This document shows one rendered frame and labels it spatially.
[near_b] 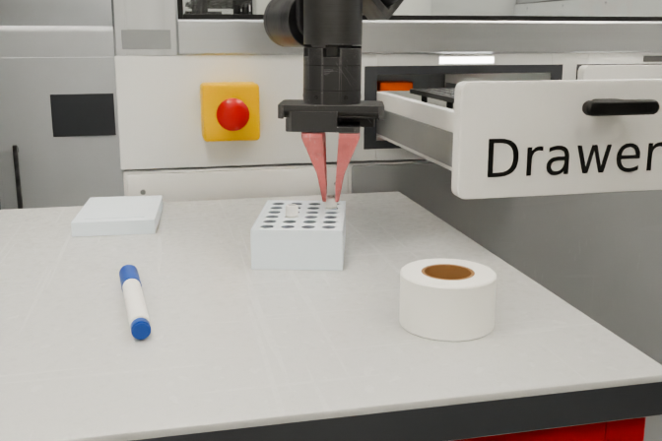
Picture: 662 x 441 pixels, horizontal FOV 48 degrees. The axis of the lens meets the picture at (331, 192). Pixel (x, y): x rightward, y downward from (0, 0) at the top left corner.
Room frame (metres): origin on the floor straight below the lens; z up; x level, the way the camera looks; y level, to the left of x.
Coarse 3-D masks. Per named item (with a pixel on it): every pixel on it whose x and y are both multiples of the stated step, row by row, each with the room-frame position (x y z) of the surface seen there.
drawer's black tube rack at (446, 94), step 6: (414, 90) 0.99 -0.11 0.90; (420, 90) 0.99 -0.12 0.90; (426, 90) 0.99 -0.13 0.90; (432, 90) 0.99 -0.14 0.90; (438, 90) 0.98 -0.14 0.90; (444, 90) 0.98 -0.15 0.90; (450, 90) 0.98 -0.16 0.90; (426, 96) 0.99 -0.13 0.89; (432, 96) 0.92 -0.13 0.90; (438, 96) 0.90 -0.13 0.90; (444, 96) 0.88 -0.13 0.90; (450, 96) 0.88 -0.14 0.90; (450, 102) 0.90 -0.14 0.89; (450, 108) 0.90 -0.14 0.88
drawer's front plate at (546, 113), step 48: (480, 96) 0.69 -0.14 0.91; (528, 96) 0.70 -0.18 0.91; (576, 96) 0.71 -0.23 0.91; (624, 96) 0.72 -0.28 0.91; (480, 144) 0.69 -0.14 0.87; (528, 144) 0.70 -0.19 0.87; (576, 144) 0.71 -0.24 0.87; (624, 144) 0.72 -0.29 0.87; (480, 192) 0.69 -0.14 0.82; (528, 192) 0.70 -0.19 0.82; (576, 192) 0.71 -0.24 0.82
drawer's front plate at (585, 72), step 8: (584, 72) 1.07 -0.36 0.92; (592, 72) 1.07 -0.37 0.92; (600, 72) 1.07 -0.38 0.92; (608, 72) 1.07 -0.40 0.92; (616, 72) 1.08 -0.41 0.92; (624, 72) 1.08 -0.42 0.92; (632, 72) 1.08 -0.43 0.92; (640, 72) 1.09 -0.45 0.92; (648, 72) 1.09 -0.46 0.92; (656, 72) 1.09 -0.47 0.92
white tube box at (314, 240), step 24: (264, 216) 0.71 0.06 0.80; (312, 216) 0.71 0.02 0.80; (336, 216) 0.71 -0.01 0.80; (264, 240) 0.65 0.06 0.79; (288, 240) 0.65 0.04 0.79; (312, 240) 0.65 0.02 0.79; (336, 240) 0.65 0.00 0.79; (264, 264) 0.65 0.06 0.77; (288, 264) 0.65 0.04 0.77; (312, 264) 0.65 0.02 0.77; (336, 264) 0.65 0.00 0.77
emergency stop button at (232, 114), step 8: (224, 104) 0.91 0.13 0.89; (232, 104) 0.91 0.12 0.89; (240, 104) 0.91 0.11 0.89; (224, 112) 0.90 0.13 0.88; (232, 112) 0.90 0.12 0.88; (240, 112) 0.91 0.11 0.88; (248, 112) 0.91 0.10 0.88; (224, 120) 0.90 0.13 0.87; (232, 120) 0.90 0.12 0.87; (240, 120) 0.91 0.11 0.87; (232, 128) 0.91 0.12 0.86; (240, 128) 0.91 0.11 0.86
